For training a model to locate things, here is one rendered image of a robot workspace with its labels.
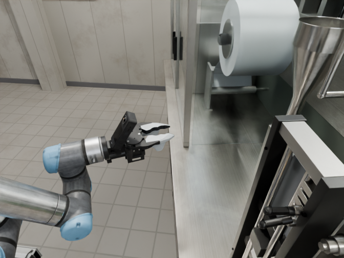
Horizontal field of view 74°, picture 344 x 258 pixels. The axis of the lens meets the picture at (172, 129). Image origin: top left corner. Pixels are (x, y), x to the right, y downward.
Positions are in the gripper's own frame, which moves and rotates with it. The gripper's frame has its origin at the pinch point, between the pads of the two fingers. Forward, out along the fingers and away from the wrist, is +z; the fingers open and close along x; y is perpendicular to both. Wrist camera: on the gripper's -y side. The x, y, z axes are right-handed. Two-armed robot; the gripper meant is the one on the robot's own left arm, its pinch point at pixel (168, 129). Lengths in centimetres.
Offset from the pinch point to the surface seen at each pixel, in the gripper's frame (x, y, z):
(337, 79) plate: -2, -6, 67
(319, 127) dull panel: 3, 14, 67
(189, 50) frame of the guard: -27.5, -10.8, 17.3
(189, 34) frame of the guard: -28.4, -16.6, 16.8
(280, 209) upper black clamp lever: 38.0, -18.7, 3.9
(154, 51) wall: -247, 99, 66
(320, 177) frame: 37.8, -24.9, 7.6
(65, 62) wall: -304, 128, -59
